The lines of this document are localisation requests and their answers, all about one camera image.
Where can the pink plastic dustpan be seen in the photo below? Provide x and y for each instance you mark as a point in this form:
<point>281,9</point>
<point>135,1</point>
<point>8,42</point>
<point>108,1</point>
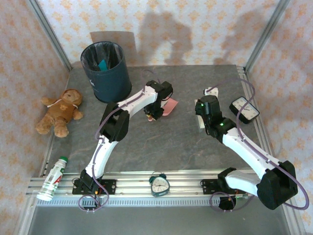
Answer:
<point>170,106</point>

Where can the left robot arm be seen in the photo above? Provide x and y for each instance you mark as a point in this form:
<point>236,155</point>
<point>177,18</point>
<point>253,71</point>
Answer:
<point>132,100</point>

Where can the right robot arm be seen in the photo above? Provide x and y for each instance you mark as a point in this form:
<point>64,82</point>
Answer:
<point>244,149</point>

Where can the black square alarm clock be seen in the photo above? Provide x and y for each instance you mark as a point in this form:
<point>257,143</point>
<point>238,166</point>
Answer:
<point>247,110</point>

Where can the dark blue waste bin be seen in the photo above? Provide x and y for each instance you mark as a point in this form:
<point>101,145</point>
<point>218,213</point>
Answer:
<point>110,83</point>

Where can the green twin-bell alarm clock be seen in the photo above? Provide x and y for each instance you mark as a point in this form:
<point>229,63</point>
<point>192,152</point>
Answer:
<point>159,187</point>

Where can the black plastic bin liner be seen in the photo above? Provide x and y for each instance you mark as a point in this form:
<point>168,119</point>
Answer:
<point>93,54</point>

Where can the brown teddy bear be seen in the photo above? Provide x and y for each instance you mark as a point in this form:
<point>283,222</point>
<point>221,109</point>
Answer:
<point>61,110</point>

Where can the clear plastic drink bottle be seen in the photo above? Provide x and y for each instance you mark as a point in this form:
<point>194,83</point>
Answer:
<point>52,178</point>

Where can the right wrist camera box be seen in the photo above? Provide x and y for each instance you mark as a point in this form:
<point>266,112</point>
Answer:
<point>212,91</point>

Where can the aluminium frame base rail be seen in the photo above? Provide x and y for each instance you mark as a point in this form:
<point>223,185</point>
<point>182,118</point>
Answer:
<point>132,186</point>

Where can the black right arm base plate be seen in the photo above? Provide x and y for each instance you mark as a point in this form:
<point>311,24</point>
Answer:
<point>207,184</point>

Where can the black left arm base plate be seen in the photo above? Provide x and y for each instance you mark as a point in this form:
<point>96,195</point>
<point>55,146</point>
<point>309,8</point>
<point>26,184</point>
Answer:
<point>111,186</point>

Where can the aluminium frame post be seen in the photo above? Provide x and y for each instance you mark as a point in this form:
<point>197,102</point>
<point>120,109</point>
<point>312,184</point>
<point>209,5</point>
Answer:
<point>265,36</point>
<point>51,36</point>

